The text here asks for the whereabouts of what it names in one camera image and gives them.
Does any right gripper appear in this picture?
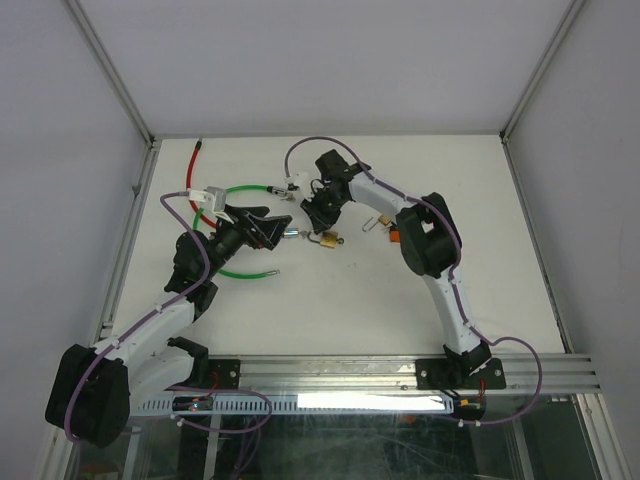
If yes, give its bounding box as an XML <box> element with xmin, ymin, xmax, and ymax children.
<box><xmin>300</xmin><ymin>187</ymin><xmax>347</xmax><ymax>234</ymax></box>

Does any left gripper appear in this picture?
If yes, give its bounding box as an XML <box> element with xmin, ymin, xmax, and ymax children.
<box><xmin>202</xmin><ymin>204</ymin><xmax>291</xmax><ymax>280</ymax></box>

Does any large brass padlock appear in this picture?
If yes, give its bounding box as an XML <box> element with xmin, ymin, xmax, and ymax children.
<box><xmin>306</xmin><ymin>231</ymin><xmax>345</xmax><ymax>249</ymax></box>

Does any orange black padlock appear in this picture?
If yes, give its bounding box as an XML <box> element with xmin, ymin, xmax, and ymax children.
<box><xmin>388</xmin><ymin>226</ymin><xmax>400</xmax><ymax>243</ymax></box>

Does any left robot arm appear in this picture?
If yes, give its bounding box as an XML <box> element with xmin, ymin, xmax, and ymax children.
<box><xmin>44</xmin><ymin>206</ymin><xmax>292</xmax><ymax>448</ymax></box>

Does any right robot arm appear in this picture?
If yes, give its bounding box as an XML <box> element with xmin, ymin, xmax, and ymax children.
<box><xmin>301</xmin><ymin>150</ymin><xmax>491</xmax><ymax>390</ymax></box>

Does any small brass padlock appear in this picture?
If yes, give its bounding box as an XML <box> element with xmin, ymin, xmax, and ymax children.
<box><xmin>361</xmin><ymin>215</ymin><xmax>392</xmax><ymax>232</ymax></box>

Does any green cable lock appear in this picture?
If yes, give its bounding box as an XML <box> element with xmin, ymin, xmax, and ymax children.
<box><xmin>218</xmin><ymin>184</ymin><xmax>289</xmax><ymax>280</ymax></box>

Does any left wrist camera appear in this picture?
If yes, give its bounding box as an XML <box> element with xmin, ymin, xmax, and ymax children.
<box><xmin>188</xmin><ymin>186</ymin><xmax>234</xmax><ymax>224</ymax></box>

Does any red cable lock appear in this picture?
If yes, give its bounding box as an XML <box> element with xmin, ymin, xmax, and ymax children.
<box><xmin>185</xmin><ymin>138</ymin><xmax>216</xmax><ymax>230</ymax></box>

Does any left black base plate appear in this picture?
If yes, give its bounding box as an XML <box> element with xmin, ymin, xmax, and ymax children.
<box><xmin>197</xmin><ymin>358</ymin><xmax>241</xmax><ymax>390</ymax></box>

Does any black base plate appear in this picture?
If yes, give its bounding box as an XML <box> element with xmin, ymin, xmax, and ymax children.
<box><xmin>197</xmin><ymin>358</ymin><xmax>241</xmax><ymax>390</ymax></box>
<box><xmin>414</xmin><ymin>358</ymin><xmax>506</xmax><ymax>390</ymax></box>

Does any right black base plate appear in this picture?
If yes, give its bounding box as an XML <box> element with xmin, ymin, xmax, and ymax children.
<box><xmin>414</xmin><ymin>358</ymin><xmax>506</xmax><ymax>390</ymax></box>

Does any white slotted cable duct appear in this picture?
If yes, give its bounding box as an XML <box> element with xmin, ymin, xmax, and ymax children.
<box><xmin>132</xmin><ymin>392</ymin><xmax>454</xmax><ymax>417</ymax></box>

